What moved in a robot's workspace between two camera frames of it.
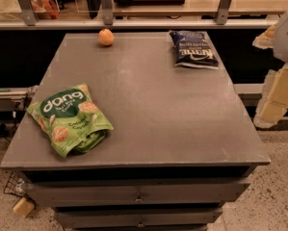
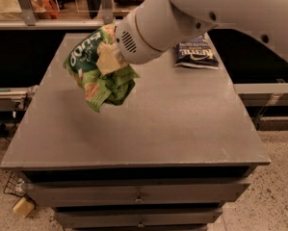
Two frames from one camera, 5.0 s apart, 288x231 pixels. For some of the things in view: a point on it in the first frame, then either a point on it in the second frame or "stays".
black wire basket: x=15 y=184 stays
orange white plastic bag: x=44 y=8 stays
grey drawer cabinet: x=182 y=141 stays
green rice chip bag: x=67 y=118 -> x=97 y=88
